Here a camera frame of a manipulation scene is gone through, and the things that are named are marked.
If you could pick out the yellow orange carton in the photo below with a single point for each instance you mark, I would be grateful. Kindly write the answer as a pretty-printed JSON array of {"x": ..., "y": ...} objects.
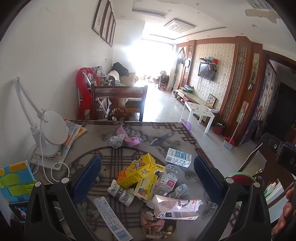
[{"x": 134, "y": 171}]

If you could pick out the low television cabinet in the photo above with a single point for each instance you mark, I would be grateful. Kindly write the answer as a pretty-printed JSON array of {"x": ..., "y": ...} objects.
[{"x": 192, "y": 95}]

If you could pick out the green rimmed red stool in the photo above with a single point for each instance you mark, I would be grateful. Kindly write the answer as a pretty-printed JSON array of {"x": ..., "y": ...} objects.
[{"x": 241, "y": 179}]

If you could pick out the purple plastic stool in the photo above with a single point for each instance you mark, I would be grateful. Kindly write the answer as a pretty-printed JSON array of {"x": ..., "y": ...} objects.
[{"x": 187, "y": 126}]

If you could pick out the white metal rack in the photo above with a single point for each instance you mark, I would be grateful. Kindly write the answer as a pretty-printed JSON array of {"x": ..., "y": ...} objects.
[{"x": 101, "y": 81}]

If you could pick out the wall shelf with items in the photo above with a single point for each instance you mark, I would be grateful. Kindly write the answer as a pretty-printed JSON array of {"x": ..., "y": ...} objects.
[{"x": 209, "y": 61}]

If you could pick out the person's right hand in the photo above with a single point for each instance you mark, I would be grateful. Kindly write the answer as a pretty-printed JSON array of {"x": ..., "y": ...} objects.
[{"x": 288, "y": 209}]

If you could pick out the square ceiling lamp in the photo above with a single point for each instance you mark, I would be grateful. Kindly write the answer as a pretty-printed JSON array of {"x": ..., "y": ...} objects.
[{"x": 178, "y": 27}]

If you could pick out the dark wooden chair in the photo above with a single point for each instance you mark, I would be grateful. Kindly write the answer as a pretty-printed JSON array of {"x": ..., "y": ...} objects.
[{"x": 120, "y": 92}]

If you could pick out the crumpled red wrapper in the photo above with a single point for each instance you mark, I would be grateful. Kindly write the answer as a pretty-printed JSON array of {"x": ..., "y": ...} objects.
[{"x": 152, "y": 227}]

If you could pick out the crumpled blue grey wrapper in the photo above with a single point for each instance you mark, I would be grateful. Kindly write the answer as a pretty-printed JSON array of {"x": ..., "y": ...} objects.
[{"x": 182, "y": 190}]

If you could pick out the white desk lamp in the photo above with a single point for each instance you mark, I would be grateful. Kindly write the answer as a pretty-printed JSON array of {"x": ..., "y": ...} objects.
[{"x": 52, "y": 129}]

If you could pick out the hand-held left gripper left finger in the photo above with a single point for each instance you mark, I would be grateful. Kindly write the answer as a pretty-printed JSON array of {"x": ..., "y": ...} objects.
[{"x": 89, "y": 176}]

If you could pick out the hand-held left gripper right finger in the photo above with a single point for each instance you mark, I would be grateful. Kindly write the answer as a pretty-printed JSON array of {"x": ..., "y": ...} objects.
[{"x": 205, "y": 178}]

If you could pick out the long white blue box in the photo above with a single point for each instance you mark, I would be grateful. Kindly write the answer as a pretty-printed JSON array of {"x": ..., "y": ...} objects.
[{"x": 111, "y": 217}]

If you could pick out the blue white carton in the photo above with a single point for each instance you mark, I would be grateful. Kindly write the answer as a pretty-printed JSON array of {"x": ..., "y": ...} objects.
[{"x": 177, "y": 157}]

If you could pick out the pink white carton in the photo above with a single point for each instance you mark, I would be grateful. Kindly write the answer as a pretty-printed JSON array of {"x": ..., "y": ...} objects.
[{"x": 175, "y": 206}]

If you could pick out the grey paper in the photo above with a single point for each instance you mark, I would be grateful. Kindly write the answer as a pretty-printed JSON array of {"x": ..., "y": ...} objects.
[{"x": 115, "y": 141}]

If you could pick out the wooden armchair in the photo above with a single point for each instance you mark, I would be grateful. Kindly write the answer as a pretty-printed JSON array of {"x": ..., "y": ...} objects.
[{"x": 163, "y": 83}]

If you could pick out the red bucket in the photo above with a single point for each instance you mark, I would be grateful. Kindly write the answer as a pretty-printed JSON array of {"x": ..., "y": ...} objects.
[{"x": 218, "y": 129}]

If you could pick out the white coffee table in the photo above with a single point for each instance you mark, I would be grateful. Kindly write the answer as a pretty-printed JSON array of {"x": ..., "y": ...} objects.
[{"x": 201, "y": 109}]

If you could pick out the pink plastic bag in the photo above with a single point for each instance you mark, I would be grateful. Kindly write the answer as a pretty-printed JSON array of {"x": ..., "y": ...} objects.
[{"x": 129, "y": 140}]

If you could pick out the black bag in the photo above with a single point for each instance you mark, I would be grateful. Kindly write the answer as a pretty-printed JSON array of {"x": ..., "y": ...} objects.
[{"x": 120, "y": 68}]

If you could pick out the framed wall picture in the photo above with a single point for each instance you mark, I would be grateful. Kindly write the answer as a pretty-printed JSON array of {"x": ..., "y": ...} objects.
[
  {"x": 106, "y": 22},
  {"x": 99, "y": 16},
  {"x": 113, "y": 33},
  {"x": 110, "y": 29}
]

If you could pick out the stack of children's books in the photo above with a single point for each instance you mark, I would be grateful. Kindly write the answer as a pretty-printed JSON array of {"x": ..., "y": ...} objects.
[{"x": 71, "y": 136}]

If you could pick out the blue yellow plastic toy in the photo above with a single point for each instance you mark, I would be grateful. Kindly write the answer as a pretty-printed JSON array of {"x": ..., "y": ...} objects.
[{"x": 16, "y": 185}]

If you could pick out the red plastic bag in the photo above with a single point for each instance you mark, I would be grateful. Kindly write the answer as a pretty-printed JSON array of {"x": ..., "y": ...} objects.
[{"x": 83, "y": 97}]

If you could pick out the crumpled printed paper cup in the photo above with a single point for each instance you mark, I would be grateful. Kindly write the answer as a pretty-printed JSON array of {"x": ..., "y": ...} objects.
[{"x": 120, "y": 192}]

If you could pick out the clear plastic bottle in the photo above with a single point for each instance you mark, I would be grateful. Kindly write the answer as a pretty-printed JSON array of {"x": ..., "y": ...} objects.
[{"x": 166, "y": 183}]

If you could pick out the wall mounted television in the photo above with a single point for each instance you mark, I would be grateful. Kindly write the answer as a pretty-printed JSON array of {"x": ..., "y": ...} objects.
[{"x": 205, "y": 70}]

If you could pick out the cartoon printed board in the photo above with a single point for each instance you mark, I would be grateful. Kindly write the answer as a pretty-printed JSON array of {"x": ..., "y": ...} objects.
[{"x": 261, "y": 104}]

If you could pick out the yellow white bear print box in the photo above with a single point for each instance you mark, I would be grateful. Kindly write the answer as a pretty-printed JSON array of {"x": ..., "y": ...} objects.
[{"x": 145, "y": 188}]

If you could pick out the hanging scroll painting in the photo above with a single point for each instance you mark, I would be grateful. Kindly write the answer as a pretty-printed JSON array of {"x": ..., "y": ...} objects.
[{"x": 254, "y": 69}]

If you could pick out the white plastic bottle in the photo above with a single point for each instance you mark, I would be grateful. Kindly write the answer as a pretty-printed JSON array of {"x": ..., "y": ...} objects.
[{"x": 270, "y": 188}]

